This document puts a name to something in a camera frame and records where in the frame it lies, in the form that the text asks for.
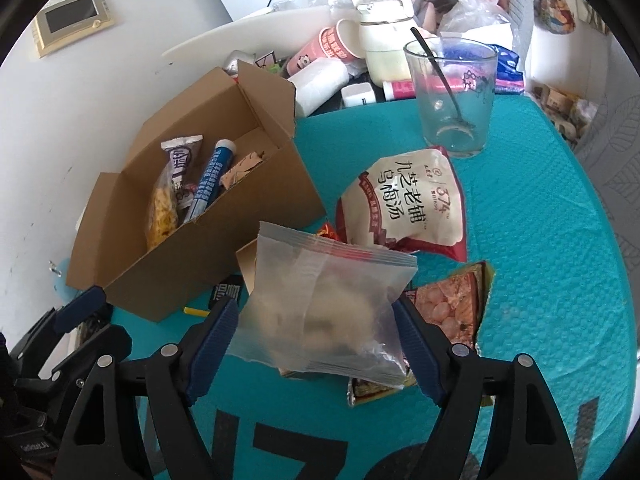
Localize yellow crisps clear bag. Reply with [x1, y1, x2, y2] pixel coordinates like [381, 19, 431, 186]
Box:
[145, 162, 178, 250]

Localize white charger cube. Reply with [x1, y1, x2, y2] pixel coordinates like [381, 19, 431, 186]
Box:
[341, 82, 378, 108]

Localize light blue robot figure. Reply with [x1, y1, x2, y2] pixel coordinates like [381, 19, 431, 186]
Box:
[49, 258, 75, 304]

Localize green candy yellow stick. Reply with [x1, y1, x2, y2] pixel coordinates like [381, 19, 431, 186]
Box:
[183, 307, 210, 318]

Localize white paper roll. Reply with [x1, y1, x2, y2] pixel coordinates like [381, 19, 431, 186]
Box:
[288, 58, 349, 118]

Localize white foam board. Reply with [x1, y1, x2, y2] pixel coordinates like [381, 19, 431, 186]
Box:
[162, 6, 357, 66]

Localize green brown nut bag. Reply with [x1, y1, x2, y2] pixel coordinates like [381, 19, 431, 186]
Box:
[347, 260, 495, 408]

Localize gold window box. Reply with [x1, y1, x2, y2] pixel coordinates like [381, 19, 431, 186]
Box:
[235, 240, 257, 294]

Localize cream water jug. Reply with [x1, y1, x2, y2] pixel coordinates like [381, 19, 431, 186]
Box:
[352, 0, 416, 87]

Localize pink tablet tube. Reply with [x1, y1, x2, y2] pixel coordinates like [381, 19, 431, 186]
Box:
[382, 79, 464, 102]

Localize red gold snack packet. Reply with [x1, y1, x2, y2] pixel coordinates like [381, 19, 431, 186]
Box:
[317, 222, 341, 240]

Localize gold wall intercom panel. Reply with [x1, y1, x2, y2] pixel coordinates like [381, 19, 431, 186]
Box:
[32, 0, 115, 58]

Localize brown cardboard box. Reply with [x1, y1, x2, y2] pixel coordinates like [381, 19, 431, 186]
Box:
[66, 63, 324, 321]

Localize blue tablet tube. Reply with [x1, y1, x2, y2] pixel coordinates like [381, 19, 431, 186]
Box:
[183, 139, 236, 223]

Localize purple silver snack packet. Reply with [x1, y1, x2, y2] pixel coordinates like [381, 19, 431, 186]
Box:
[160, 134, 203, 211]

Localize teal printed table mat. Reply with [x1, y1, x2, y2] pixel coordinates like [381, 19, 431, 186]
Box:
[109, 94, 639, 480]

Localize black spoon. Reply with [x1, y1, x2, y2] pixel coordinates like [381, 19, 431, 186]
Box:
[410, 27, 474, 134]

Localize frosted zip bag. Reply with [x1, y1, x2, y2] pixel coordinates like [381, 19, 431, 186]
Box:
[229, 222, 418, 388]

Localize white red plum soup bag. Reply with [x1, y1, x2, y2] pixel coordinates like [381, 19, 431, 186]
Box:
[335, 146, 468, 262]

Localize pink panda paper cups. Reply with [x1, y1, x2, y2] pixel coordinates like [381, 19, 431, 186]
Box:
[285, 18, 366, 76]

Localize clear drinking glass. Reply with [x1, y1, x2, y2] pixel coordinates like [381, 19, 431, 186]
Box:
[405, 37, 498, 157]

